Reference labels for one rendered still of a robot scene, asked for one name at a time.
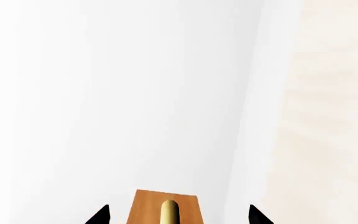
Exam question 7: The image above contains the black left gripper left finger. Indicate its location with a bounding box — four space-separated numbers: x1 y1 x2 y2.
85 203 111 224

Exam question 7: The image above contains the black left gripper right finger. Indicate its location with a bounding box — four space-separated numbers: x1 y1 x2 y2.
249 203 275 224

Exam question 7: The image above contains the wooden block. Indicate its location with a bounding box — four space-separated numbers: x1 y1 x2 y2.
126 189 204 224

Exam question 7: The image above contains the brass drawer handle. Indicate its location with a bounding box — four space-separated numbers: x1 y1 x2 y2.
160 200 180 224

